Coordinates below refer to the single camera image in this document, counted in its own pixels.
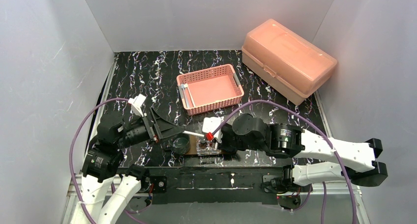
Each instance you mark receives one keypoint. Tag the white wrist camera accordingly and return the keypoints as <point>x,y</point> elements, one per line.
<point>136,105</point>
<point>210,124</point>

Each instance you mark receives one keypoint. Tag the brown wooden oval tray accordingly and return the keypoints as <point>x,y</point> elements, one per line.
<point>192,151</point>

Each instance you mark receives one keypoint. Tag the silver toothbrush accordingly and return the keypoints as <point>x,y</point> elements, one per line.
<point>183,95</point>

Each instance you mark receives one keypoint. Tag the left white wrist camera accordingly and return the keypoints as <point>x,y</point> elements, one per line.
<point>136,105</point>

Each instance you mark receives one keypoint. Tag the grey green mug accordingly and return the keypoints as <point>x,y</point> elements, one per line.
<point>180,144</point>

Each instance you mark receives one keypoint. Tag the pink plastic basket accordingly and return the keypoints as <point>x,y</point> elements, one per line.
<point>211,88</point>

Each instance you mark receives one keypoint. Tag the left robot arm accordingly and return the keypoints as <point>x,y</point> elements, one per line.
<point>102,161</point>

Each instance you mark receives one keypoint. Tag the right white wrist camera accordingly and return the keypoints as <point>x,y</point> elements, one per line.
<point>210,124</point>

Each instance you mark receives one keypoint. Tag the clear packaged toothbrushes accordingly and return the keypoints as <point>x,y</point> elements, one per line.
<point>207,148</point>

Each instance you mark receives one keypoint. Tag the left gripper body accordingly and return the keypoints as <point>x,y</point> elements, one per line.
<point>151,125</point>

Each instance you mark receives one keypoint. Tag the large pink lidded box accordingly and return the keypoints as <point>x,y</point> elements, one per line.
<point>287,62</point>

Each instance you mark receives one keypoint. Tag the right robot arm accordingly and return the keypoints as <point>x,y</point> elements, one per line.
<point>339,159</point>

